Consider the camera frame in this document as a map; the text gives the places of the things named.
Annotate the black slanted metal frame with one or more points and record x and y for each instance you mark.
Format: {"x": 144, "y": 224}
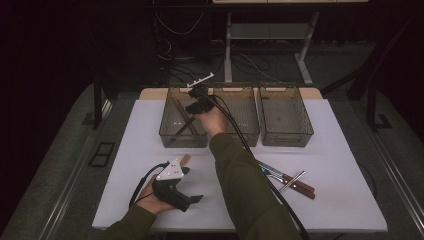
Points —
{"x": 358, "y": 86}

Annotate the person's right hand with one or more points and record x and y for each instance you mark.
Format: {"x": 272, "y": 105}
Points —
{"x": 215, "y": 123}

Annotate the black chopstick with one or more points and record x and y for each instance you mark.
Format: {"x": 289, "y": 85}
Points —
{"x": 190, "y": 122}
{"x": 181, "y": 128}

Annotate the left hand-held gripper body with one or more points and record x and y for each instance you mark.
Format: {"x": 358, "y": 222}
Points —
{"x": 168, "y": 173}

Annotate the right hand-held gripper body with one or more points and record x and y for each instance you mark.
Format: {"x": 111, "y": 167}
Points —
{"x": 200, "y": 106}

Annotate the brown wooden chopstick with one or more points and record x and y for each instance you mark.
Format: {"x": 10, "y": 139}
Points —
{"x": 187, "y": 113}
{"x": 182, "y": 113}

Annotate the white metal desk frame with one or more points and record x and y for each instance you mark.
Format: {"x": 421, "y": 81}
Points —
{"x": 228, "y": 50}

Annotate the grey transparent plastic basket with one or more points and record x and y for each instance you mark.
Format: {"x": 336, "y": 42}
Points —
{"x": 283, "y": 116}
{"x": 243, "y": 110}
{"x": 173, "y": 113}

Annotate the black floor socket frame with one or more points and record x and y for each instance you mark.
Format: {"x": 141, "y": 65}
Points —
{"x": 101, "y": 154}

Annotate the metal spoon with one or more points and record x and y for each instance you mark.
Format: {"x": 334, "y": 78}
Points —
{"x": 295, "y": 179}

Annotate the black metal stand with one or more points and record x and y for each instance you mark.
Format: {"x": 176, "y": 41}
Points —
{"x": 370, "y": 110}
{"x": 97, "y": 106}

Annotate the metal floor rail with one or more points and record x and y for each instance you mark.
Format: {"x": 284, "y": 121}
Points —
{"x": 72, "y": 180}
{"x": 397, "y": 181}

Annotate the person's left hand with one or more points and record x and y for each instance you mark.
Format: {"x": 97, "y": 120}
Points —
{"x": 148, "y": 200}

